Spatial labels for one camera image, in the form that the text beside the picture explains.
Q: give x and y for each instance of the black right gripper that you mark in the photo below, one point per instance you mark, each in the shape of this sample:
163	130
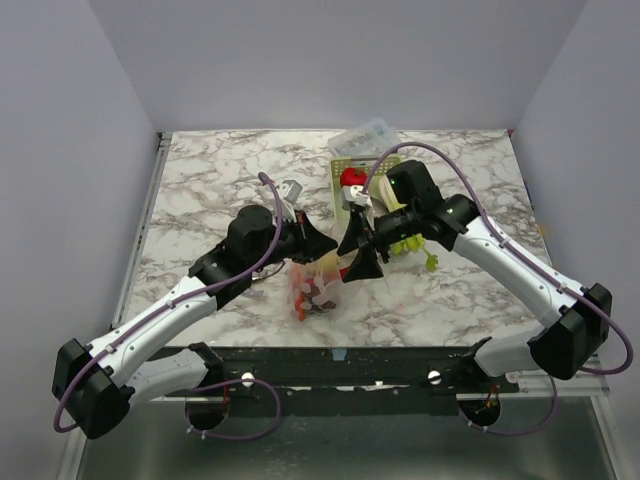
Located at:
368	238

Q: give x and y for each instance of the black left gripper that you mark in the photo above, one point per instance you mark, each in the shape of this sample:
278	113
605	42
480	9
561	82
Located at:
311	243

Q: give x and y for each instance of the clear zip top bag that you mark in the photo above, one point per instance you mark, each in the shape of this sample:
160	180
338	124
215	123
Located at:
316	282

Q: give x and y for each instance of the green fake vegetable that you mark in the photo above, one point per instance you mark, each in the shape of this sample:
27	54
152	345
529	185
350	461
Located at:
408	244

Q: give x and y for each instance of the red fake apple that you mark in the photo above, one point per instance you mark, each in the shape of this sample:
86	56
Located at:
352	176

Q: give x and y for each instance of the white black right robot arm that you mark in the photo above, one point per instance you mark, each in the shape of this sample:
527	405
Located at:
570	330

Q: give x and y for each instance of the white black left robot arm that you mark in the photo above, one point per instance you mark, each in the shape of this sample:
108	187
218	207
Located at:
97	383

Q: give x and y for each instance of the yellow fake pepper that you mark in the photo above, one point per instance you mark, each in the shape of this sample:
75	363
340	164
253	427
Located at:
328	263

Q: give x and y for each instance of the orange fake carrot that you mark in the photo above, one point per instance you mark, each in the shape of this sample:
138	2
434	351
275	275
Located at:
296	278

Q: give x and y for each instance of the dark purple fake food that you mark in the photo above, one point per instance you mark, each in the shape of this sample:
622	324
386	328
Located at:
318	304

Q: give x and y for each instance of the green perforated plastic basket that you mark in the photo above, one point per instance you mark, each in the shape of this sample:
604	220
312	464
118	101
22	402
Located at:
336	167

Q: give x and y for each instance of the clear plastic organizer box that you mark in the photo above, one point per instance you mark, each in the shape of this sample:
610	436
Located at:
372	138

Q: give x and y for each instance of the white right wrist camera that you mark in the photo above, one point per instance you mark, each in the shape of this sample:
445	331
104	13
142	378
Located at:
355	196

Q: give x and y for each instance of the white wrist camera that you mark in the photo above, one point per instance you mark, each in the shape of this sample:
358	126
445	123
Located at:
289	192
355	196

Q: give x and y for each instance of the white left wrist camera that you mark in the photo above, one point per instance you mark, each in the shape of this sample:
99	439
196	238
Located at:
289	192

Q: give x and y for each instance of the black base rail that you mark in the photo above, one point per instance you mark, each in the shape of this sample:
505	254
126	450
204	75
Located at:
313	381

